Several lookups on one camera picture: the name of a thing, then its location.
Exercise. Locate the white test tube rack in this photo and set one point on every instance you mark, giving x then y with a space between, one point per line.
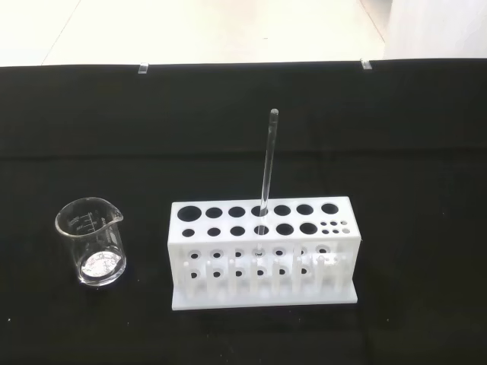
266 299

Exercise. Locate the black cloth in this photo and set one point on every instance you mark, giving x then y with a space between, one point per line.
380 152

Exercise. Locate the clear tape piece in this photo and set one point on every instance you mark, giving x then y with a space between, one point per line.
142 68
365 64

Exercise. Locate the small clear glass beaker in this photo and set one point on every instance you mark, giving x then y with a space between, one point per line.
91 266

